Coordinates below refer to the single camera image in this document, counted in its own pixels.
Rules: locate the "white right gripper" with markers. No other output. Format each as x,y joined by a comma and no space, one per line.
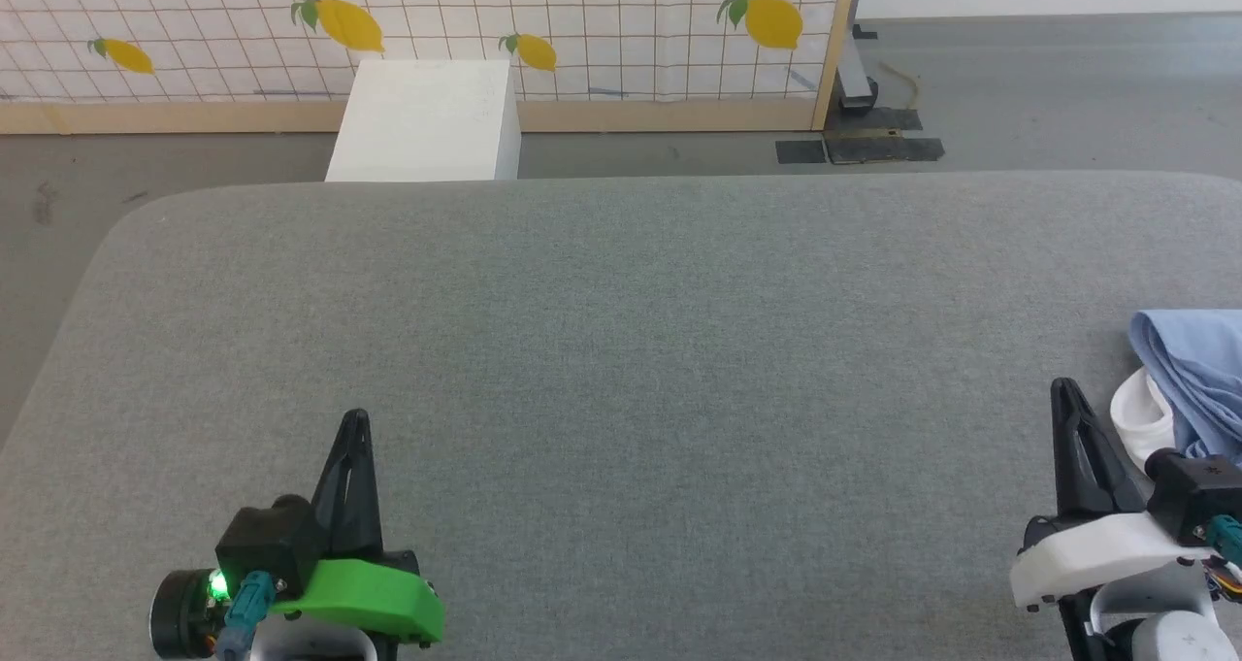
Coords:
1096,554

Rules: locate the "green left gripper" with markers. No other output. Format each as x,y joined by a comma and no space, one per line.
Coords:
378,598

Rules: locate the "light blue polo shirt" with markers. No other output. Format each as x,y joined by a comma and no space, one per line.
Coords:
1203,370

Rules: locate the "long black floor mat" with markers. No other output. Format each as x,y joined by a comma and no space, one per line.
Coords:
888,149

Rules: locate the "white rectangular box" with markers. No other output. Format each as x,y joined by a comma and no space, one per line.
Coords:
427,122

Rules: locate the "dark floor plate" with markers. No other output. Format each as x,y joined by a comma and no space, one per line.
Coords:
883,120

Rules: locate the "small black floor mat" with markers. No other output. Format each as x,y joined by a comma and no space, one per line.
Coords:
800,152

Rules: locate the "grey metal stand foot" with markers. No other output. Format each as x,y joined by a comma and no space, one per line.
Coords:
856,83

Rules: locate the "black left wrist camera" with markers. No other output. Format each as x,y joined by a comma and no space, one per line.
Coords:
267,545

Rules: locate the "teal right camera connector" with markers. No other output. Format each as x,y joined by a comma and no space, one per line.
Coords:
1228,537

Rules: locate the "teal camera connector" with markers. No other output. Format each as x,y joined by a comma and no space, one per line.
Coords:
1228,537
247,612

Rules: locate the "teal left camera connector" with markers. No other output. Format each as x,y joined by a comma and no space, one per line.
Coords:
247,612

